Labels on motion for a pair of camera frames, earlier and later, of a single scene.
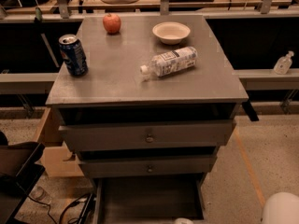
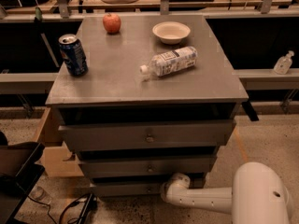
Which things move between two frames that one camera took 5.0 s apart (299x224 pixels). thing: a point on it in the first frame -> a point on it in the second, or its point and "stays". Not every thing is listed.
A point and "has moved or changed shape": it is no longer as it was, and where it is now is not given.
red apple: x=111 y=23 stays
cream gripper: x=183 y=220 -> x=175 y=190
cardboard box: x=54 y=162 stays
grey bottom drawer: x=149 y=199 has moved or changed shape
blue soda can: x=74 y=54 stays
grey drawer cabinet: x=147 y=99 stays
